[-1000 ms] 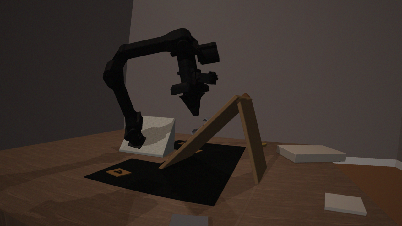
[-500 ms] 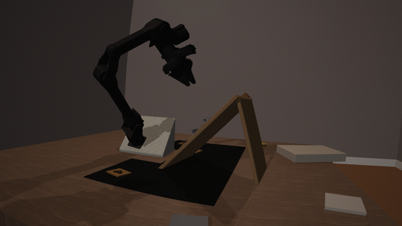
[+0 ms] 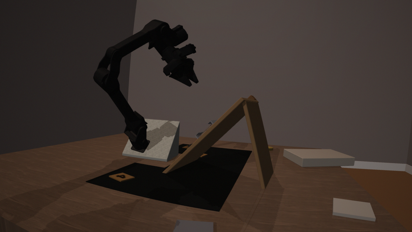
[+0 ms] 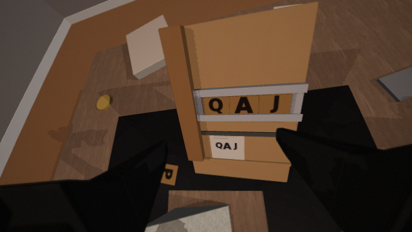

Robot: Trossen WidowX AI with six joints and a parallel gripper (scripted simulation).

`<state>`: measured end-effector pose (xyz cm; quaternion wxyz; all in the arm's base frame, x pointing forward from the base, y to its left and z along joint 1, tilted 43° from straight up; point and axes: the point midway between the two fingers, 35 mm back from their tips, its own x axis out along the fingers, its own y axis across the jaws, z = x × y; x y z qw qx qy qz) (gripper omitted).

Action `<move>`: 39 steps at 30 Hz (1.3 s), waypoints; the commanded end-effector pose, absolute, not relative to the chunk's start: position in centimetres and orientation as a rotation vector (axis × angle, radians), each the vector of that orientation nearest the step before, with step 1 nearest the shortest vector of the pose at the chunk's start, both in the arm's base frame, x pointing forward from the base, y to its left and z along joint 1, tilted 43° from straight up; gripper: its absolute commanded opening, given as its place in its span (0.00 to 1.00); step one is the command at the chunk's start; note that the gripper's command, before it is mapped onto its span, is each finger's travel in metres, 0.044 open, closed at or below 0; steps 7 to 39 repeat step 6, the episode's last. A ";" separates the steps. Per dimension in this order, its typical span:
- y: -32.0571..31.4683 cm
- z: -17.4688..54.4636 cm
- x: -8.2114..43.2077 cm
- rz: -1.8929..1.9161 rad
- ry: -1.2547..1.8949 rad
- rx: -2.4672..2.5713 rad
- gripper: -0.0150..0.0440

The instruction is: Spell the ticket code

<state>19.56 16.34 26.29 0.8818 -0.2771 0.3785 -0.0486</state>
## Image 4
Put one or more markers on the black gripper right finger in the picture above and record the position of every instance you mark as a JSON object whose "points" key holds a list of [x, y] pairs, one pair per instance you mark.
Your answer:
{"points": [[364, 189]]}

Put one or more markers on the white paper ticket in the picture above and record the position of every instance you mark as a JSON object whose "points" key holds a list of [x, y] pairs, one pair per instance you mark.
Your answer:
{"points": [[228, 147]]}

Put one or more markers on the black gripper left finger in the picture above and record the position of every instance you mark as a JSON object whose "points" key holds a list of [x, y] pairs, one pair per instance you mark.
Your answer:
{"points": [[118, 200]]}

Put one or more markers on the yellow round disc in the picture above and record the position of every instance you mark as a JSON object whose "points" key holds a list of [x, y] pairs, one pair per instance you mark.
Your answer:
{"points": [[104, 102]]}

